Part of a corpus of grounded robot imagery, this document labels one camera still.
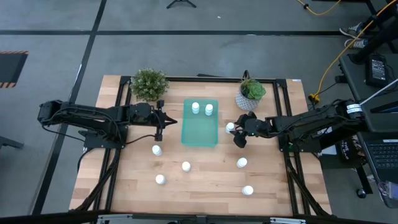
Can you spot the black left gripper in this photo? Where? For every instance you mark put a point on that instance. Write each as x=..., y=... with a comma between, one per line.
x=143, y=113

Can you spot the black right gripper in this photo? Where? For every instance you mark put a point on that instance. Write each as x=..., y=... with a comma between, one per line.
x=253, y=126

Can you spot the white plastic pill bottle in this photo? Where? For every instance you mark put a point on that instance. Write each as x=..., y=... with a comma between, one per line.
x=186, y=166
x=209, y=109
x=160, y=179
x=156, y=150
x=241, y=162
x=230, y=127
x=247, y=190
x=195, y=107

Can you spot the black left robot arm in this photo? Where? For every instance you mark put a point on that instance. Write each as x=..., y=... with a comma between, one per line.
x=81, y=113

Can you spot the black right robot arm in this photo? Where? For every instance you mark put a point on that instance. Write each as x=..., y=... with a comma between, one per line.
x=311, y=121

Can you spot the teal translucent plastic basket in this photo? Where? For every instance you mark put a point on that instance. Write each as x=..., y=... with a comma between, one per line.
x=199, y=133

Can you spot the succulent in white patterned pot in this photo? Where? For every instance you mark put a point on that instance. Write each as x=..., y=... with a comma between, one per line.
x=250, y=93

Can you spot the bushy green potted plant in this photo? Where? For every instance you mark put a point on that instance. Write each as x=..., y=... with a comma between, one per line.
x=149, y=84

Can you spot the black bag with white print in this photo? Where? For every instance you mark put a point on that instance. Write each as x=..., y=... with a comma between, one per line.
x=345, y=148

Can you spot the black tripod legs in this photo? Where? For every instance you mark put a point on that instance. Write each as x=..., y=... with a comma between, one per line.
x=182, y=1

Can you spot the black desk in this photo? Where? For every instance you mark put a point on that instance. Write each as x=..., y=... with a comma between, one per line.
x=351, y=77

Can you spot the black caster wheel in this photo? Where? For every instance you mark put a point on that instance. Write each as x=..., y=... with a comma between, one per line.
x=361, y=193

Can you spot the person's shoe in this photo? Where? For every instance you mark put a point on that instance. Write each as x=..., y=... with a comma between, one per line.
x=353, y=30
x=357, y=43

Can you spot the dark laptop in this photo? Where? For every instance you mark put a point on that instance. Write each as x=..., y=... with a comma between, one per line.
x=384, y=155

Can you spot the black power adapter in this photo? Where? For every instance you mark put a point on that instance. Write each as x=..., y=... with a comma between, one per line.
x=377, y=70

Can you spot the black diagonal stand leg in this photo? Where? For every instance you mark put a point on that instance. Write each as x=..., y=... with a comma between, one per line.
x=373, y=43

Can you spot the black beam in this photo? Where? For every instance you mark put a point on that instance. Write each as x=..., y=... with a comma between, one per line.
x=46, y=217

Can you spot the clear plastic container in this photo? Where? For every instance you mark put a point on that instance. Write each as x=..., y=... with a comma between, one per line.
x=388, y=193

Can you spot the black furniture leg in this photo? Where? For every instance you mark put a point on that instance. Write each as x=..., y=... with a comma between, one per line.
x=9, y=143

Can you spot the black mat with orange stripes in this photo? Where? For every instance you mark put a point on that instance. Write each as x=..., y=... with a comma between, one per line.
x=11, y=67

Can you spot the black aluminium table frame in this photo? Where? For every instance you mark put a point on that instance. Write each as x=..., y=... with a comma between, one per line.
x=217, y=79

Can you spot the silver bracket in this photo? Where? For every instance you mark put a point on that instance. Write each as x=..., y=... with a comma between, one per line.
x=115, y=217
x=287, y=221

